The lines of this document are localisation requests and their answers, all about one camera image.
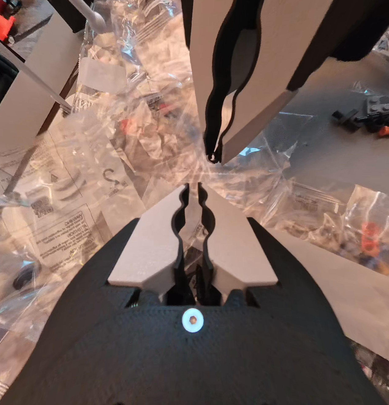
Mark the scattered loose lego pieces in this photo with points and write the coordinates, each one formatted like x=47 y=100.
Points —
x=376 y=109

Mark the clear bag curved white label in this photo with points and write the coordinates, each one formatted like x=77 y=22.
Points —
x=109 y=186

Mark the clear bag red black parts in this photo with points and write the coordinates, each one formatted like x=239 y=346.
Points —
x=128 y=125

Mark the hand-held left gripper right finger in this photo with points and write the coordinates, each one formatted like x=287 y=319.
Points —
x=238 y=250

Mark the white tapered rod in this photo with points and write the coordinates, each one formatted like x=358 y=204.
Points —
x=42 y=84

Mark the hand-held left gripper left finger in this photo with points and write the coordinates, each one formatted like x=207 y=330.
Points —
x=147 y=250

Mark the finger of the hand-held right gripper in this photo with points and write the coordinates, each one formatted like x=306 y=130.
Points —
x=202 y=47
x=283 y=47

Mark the orange plastic object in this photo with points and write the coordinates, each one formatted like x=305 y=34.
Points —
x=1 y=27

